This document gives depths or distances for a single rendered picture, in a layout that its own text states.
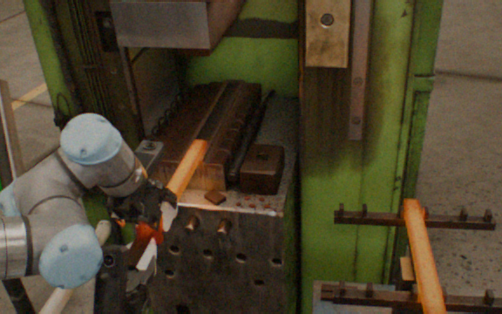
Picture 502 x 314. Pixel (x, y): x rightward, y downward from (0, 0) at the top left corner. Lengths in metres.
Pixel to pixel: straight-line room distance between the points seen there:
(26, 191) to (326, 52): 0.67
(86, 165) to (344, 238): 0.86
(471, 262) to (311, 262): 1.06
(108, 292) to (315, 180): 0.65
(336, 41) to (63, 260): 0.72
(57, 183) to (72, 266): 0.15
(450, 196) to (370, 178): 1.47
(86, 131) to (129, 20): 0.38
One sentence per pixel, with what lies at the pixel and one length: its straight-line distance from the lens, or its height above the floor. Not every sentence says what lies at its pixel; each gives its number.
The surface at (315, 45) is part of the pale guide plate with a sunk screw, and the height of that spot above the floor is 1.23.
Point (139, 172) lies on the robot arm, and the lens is 0.83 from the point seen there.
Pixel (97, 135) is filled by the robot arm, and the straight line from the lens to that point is 0.74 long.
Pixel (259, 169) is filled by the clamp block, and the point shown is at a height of 0.98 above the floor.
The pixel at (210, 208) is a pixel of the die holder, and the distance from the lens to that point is 1.18.
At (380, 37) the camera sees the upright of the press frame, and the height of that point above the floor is 1.24.
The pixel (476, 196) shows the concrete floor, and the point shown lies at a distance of 2.80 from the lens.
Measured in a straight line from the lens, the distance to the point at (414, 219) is 1.06.
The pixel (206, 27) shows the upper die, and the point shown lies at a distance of 1.02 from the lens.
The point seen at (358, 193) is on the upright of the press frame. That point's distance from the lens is 1.34.
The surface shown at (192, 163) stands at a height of 1.01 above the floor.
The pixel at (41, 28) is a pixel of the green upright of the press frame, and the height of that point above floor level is 1.25.
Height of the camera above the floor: 1.65
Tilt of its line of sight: 34 degrees down
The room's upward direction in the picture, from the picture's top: 4 degrees counter-clockwise
